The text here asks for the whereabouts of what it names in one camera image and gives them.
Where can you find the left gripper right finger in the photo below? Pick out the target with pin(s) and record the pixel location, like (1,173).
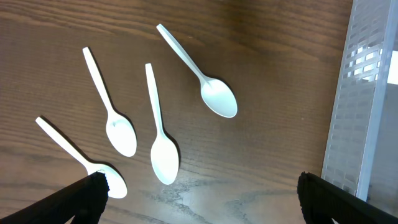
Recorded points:
(323,203)

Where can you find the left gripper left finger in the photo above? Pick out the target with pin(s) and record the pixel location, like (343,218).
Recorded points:
(81,202)

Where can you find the white plastic spoon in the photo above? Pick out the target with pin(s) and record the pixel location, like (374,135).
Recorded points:
(163,154)
(119,129)
(116,183)
(216,94)

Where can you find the white perforated plastic basket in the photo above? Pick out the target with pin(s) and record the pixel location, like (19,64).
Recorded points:
(361,149)

